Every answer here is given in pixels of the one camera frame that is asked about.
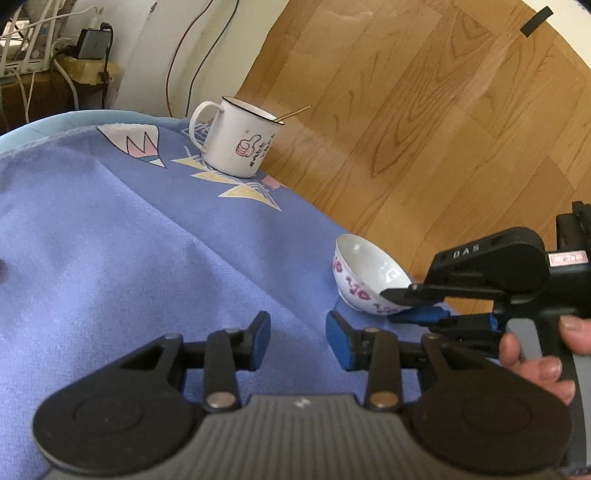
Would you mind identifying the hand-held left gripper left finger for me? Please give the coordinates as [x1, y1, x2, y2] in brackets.
[117, 311, 272, 411]

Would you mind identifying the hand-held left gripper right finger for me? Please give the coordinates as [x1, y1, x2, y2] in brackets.
[325, 311, 490, 411]

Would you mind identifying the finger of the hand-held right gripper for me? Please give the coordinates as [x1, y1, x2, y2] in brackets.
[379, 282, 504, 306]
[387, 307, 506, 365]

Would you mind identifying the white floral bowl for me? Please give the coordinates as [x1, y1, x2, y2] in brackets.
[332, 233, 413, 318]

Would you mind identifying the person's right hand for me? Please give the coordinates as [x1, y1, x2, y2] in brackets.
[498, 315, 591, 404]

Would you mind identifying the blue printed blanket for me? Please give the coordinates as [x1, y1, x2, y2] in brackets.
[0, 109, 458, 480]

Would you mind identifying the white enamel mug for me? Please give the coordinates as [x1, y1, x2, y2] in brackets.
[188, 95, 286, 178]

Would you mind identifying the thin wooden stick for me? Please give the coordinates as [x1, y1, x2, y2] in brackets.
[272, 105, 311, 123]

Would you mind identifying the black tape strip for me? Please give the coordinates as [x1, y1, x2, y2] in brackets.
[521, 6, 555, 38]

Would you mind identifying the beige power strip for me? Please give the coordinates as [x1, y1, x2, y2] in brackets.
[62, 55, 121, 86]

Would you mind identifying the brown wooden cabinet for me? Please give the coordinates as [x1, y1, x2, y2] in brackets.
[0, 69, 116, 134]

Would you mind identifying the black power adapter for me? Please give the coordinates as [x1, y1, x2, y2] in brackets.
[76, 28, 114, 61]

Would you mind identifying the red cable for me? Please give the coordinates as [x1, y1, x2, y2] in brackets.
[165, 0, 219, 118]

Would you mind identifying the black cable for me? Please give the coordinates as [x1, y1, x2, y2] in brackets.
[185, 0, 241, 118]

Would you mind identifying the power adapter with cables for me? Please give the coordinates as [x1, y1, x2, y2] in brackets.
[0, 0, 63, 77]

